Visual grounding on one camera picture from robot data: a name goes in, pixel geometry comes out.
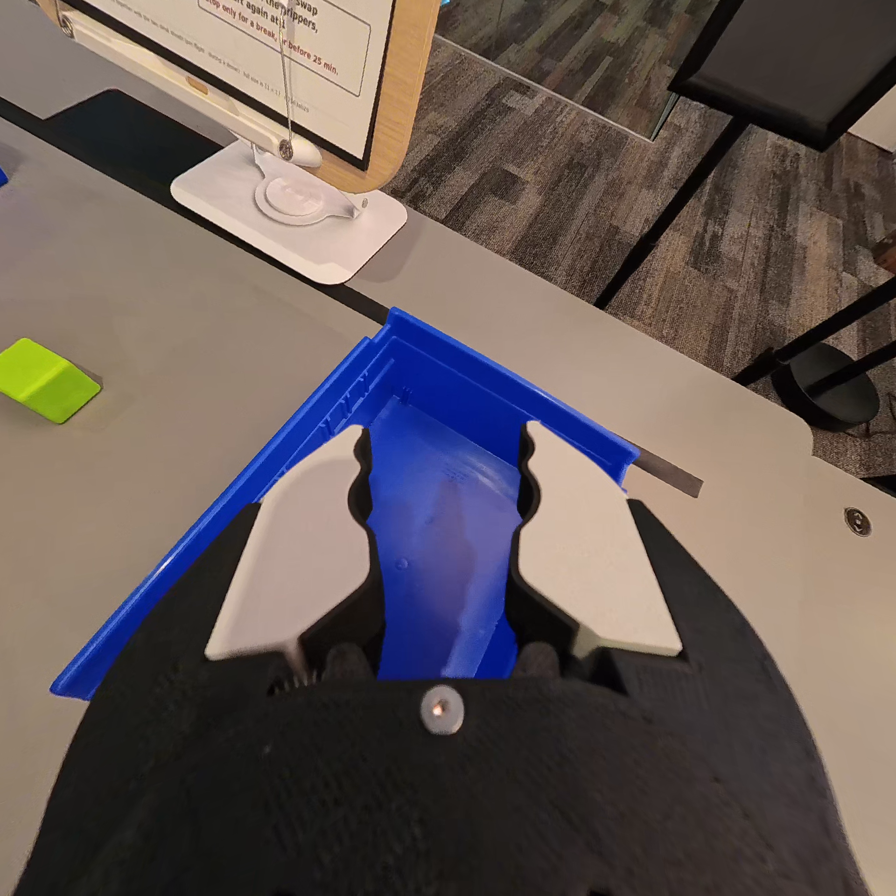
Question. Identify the brown wooden post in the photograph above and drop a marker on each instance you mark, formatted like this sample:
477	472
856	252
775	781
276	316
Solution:
887	252

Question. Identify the black framed screen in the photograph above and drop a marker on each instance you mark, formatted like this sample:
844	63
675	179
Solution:
784	63

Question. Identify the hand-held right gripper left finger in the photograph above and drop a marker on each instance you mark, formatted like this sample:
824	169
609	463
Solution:
294	560

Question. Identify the small black table grommet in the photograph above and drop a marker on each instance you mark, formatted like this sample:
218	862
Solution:
857	521

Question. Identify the black easel frame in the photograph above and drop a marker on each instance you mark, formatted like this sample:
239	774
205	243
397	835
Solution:
658	231

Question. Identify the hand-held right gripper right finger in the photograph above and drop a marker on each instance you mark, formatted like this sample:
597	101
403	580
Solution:
595	560

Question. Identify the white document stand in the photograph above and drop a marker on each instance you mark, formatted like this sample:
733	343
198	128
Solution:
210	203

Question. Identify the printed instruction board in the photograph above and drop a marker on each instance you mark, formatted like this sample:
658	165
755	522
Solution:
315	84

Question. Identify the green cube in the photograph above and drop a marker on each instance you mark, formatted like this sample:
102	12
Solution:
42	381

